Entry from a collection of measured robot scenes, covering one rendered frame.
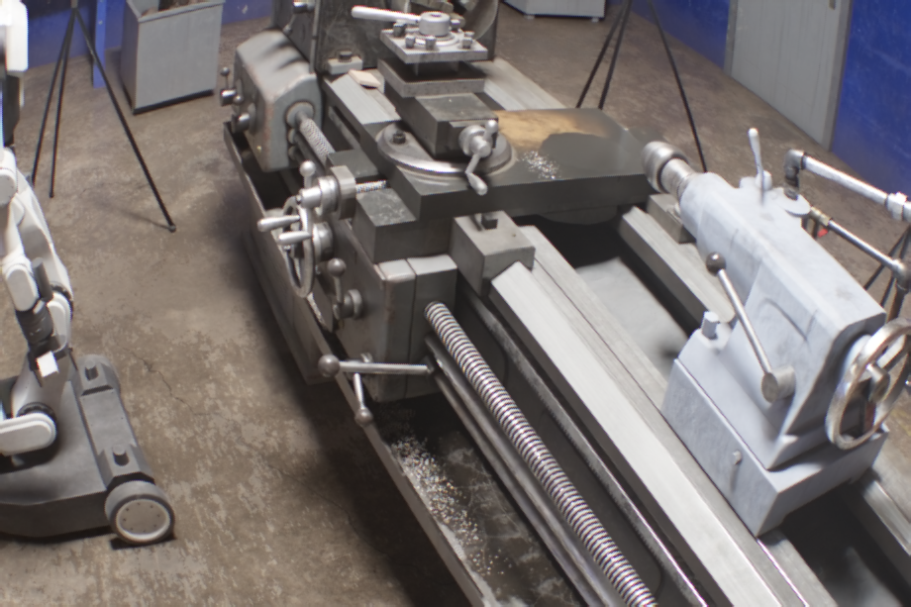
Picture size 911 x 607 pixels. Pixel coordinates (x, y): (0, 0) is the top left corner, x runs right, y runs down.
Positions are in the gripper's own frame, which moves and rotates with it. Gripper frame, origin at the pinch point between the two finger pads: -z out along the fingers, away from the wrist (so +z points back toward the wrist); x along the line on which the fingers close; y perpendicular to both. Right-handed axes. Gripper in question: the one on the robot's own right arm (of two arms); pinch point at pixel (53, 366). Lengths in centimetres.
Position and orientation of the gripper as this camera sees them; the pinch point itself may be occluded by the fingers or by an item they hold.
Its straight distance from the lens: 200.1
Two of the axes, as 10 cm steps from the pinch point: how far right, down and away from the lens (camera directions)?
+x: 8.7, -3.7, 3.2
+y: -4.8, -5.2, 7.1
